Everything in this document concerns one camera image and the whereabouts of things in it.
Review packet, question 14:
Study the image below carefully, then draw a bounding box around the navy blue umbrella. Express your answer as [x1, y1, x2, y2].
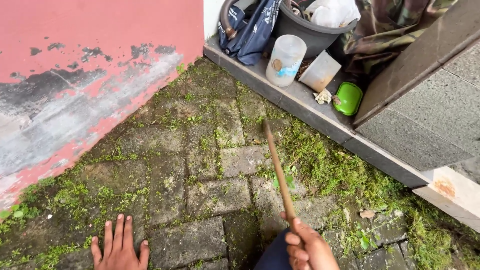
[218, 0, 283, 66]

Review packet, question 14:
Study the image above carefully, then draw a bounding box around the translucent plastic jar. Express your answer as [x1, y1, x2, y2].
[265, 34, 307, 88]

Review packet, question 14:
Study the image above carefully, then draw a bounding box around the person's dark blue trouser leg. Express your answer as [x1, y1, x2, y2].
[254, 228, 294, 270]

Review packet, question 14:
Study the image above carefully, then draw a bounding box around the brown rubber hose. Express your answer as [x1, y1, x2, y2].
[220, 0, 241, 40]

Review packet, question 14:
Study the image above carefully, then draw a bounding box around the black plastic bucket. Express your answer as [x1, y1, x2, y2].
[275, 0, 359, 59]

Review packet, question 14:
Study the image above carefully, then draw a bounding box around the green plastic lid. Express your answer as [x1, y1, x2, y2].
[332, 82, 364, 116]

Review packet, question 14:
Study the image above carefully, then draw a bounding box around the thin brown wooden stick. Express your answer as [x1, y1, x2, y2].
[262, 119, 298, 227]

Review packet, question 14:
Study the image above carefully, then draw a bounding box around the white plastic bag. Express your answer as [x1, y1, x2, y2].
[305, 0, 362, 28]

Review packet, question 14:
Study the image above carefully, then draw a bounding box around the small white stone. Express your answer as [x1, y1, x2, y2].
[313, 88, 333, 105]

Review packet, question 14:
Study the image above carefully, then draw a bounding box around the white plastic cup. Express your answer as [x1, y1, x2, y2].
[298, 50, 342, 94]

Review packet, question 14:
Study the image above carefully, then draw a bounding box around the camouflage cloth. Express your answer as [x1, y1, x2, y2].
[338, 0, 459, 76]

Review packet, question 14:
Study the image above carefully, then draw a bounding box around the person's left hand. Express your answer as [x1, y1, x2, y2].
[91, 214, 150, 270]

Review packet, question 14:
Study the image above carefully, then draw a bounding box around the person's right hand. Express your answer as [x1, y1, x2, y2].
[279, 211, 340, 270]

